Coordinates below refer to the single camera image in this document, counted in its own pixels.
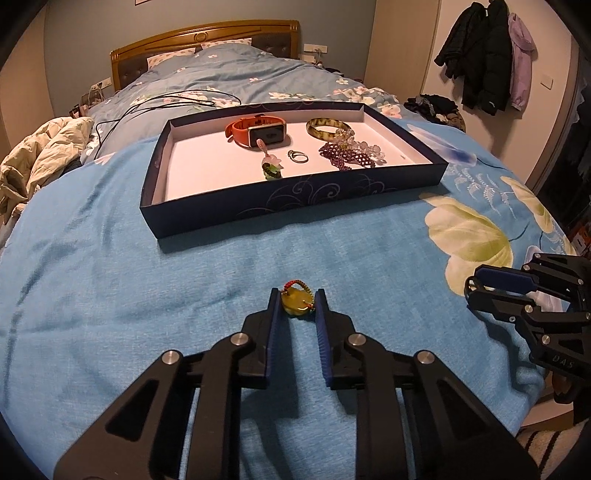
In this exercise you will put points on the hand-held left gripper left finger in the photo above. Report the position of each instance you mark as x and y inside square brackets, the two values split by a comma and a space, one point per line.
[273, 334]

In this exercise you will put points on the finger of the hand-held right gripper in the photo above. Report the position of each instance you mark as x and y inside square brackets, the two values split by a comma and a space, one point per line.
[503, 280]
[501, 304]

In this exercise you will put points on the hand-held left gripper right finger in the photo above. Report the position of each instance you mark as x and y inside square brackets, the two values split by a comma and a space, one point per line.
[323, 337]

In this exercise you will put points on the dark blue tray box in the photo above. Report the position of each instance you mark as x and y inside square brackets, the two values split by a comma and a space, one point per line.
[207, 170]

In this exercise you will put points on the striped rug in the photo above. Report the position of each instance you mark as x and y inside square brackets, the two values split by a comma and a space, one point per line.
[549, 452]

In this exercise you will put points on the pile of dark clothes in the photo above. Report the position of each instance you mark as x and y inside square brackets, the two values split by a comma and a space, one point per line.
[434, 108]

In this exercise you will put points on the green yellow bangle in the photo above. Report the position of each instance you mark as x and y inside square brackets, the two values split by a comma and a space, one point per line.
[318, 134]

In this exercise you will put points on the long black jacket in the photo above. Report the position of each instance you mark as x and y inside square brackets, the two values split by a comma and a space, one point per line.
[491, 64]

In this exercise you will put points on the lilac hooded jacket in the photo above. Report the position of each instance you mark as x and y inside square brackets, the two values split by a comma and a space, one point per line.
[521, 64]

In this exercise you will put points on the blue floral duvet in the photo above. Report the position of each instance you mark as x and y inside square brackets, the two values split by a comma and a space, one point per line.
[254, 69]

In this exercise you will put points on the floral pillow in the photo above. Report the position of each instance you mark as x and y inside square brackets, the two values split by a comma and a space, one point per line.
[171, 57]
[226, 44]

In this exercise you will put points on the crumpled beige quilt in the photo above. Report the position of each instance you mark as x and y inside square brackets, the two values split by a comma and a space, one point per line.
[41, 152]

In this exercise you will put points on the wooden bed headboard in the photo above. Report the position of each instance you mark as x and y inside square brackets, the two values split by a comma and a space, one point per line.
[157, 46]

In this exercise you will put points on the white wall switch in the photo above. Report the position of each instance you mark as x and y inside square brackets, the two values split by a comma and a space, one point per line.
[547, 81]

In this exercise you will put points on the white wall socket strip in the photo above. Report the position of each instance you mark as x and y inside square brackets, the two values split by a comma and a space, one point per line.
[315, 48]

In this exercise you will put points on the white wall socket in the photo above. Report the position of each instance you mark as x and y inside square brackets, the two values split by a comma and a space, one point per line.
[100, 84]

